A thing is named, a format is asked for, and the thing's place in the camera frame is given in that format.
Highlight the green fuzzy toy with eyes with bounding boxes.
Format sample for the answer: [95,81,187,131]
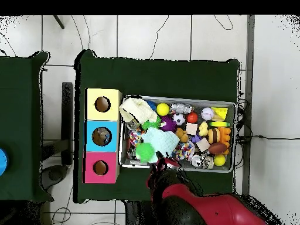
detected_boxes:
[135,142,156,164]

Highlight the mint green cloth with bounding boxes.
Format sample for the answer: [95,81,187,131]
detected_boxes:
[141,127,181,158]

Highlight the crushed silver can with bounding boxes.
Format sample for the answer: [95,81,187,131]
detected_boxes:
[202,155,215,170]
[126,118,141,131]

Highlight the pale yellow cloth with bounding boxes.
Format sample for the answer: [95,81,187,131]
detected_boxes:
[119,96,159,125]

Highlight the clear mesh bin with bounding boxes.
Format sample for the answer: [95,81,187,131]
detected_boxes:
[119,96,237,173]

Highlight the wooden box with three holes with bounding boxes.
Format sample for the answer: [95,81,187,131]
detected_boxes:
[83,87,124,185]

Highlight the white multicoloured printed packet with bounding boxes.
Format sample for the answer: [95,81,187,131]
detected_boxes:
[174,141,196,161]

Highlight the orange plush toy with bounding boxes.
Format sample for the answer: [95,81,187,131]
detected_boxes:
[175,127,189,144]

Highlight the purple fuzzy toy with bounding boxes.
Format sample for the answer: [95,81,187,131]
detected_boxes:
[160,116,178,133]

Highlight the multicoloured toy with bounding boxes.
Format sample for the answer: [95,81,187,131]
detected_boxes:
[129,131,144,146]

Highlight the small green spiky toy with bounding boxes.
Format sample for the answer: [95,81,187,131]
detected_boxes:
[141,117,162,131]

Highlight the tan wooden cube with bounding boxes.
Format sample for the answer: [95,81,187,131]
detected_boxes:
[196,138,211,152]

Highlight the small wooden block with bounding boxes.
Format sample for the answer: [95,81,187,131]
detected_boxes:
[185,122,199,136]

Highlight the yellow duck toy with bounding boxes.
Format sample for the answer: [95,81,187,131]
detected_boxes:
[199,121,210,138]

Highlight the small red ball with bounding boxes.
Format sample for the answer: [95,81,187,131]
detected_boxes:
[186,111,199,124]

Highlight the small yellow ball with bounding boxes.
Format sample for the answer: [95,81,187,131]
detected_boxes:
[213,154,227,168]

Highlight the brown toy football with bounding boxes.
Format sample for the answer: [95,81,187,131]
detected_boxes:
[209,142,230,156]

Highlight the toy hamburger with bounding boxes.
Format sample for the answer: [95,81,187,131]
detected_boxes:
[208,128,222,145]

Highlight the silver robot toy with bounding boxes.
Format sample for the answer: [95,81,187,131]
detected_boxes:
[170,103,194,114]

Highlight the blue spiky ball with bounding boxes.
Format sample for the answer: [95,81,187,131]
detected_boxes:
[144,99,158,112]

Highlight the white baseball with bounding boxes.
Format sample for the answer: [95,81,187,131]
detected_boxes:
[201,107,215,121]

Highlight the orange spiky toy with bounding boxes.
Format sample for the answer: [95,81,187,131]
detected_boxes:
[219,127,233,144]

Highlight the yellow toy banana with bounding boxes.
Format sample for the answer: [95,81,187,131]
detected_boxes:
[210,121,232,128]

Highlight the dark green side table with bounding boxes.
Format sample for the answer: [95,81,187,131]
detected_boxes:
[0,50,53,203]

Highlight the blue round plate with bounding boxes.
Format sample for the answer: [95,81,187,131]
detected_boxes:
[0,147,8,177]

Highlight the black floor cable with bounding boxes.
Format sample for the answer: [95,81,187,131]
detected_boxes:
[236,96,300,144]

